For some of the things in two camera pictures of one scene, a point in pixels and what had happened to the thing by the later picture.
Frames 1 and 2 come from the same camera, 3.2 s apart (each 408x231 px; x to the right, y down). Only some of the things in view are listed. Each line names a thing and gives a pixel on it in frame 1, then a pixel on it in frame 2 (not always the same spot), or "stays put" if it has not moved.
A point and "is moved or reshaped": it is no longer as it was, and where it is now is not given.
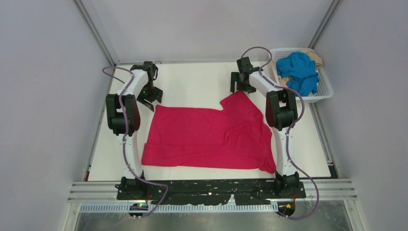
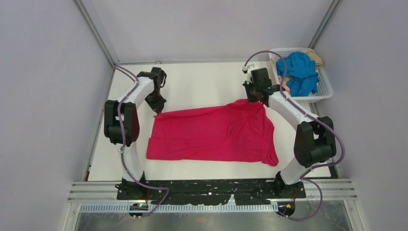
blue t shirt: (302, 71) stays put
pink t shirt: (236, 137) is moved or reshaped
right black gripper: (235, 77) -> (247, 86)
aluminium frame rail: (96, 191) stays put
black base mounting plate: (203, 192) stays put
